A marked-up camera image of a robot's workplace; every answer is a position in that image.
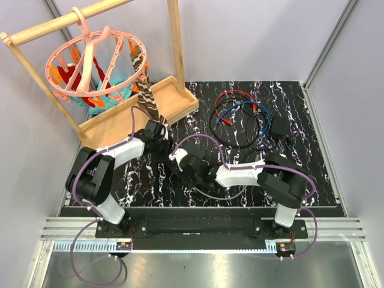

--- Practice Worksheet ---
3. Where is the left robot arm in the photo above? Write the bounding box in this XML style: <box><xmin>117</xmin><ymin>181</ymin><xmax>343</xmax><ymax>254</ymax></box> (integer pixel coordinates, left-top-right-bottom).
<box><xmin>65</xmin><ymin>119</ymin><xmax>172</xmax><ymax>238</ymax></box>

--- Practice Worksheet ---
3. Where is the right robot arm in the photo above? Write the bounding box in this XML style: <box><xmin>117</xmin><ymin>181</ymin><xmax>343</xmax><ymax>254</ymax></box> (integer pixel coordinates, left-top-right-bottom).
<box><xmin>169</xmin><ymin>149</ymin><xmax>316</xmax><ymax>238</ymax></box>

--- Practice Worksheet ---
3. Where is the teal cloth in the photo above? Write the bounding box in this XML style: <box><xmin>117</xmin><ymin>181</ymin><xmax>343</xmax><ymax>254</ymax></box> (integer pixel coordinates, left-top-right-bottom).
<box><xmin>89</xmin><ymin>78</ymin><xmax>134</xmax><ymax>116</ymax></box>

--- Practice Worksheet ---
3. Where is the pink round clip hanger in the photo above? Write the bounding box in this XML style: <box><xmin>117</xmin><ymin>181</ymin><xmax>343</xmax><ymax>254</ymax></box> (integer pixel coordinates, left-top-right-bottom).
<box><xmin>45</xmin><ymin>7</ymin><xmax>148</xmax><ymax>108</ymax></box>

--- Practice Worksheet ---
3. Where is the red sock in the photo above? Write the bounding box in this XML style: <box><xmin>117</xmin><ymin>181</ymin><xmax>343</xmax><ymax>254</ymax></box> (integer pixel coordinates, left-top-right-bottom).
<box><xmin>56</xmin><ymin>56</ymin><xmax>106</xmax><ymax>107</ymax></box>

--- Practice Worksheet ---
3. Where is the grey ethernet cable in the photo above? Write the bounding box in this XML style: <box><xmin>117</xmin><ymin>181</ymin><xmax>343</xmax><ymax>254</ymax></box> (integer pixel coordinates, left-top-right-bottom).
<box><xmin>191</xmin><ymin>185</ymin><xmax>250</xmax><ymax>201</ymax></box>

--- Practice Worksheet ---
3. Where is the blue ethernet cable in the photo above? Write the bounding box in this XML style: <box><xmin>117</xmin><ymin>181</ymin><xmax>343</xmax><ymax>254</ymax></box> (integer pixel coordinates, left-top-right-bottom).
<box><xmin>216</xmin><ymin>101</ymin><xmax>272</xmax><ymax>138</ymax></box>

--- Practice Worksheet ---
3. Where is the black ethernet cable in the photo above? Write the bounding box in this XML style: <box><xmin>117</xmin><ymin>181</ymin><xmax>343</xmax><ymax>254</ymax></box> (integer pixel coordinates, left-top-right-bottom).
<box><xmin>209</xmin><ymin>92</ymin><xmax>272</xmax><ymax>148</ymax></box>

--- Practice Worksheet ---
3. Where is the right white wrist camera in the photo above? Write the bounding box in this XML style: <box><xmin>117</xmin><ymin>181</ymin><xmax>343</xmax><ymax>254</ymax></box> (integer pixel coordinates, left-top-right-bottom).
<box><xmin>169</xmin><ymin>148</ymin><xmax>188</xmax><ymax>171</ymax></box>

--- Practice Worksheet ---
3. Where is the black power adapter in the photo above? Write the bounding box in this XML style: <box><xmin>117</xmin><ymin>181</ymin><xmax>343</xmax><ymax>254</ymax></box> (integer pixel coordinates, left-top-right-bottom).
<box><xmin>269</xmin><ymin>115</ymin><xmax>293</xmax><ymax>145</ymax></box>

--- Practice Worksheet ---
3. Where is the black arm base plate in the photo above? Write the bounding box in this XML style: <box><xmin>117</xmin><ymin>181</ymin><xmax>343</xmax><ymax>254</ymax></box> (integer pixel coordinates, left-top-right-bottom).
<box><xmin>95</xmin><ymin>217</ymin><xmax>308</xmax><ymax>252</ymax></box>

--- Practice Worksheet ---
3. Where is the black marble pattern mat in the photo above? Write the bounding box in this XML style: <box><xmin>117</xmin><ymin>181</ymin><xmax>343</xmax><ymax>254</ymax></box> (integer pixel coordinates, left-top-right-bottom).
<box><xmin>111</xmin><ymin>81</ymin><xmax>344</xmax><ymax>217</ymax></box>

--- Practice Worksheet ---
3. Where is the red ethernet cable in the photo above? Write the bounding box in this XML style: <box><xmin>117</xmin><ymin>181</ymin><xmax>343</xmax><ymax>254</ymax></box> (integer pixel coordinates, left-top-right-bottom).
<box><xmin>214</xmin><ymin>89</ymin><xmax>259</xmax><ymax>113</ymax></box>

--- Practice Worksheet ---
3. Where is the brown striped sock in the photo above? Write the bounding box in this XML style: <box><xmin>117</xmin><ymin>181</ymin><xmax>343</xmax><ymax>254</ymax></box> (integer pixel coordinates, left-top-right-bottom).
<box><xmin>130</xmin><ymin>45</ymin><xmax>167</xmax><ymax>124</ymax></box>

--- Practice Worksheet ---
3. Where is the wooden drying rack stand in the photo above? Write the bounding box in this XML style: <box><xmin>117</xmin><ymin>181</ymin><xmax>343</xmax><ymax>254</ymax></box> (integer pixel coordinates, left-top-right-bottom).
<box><xmin>1</xmin><ymin>1</ymin><xmax>199</xmax><ymax>148</ymax></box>

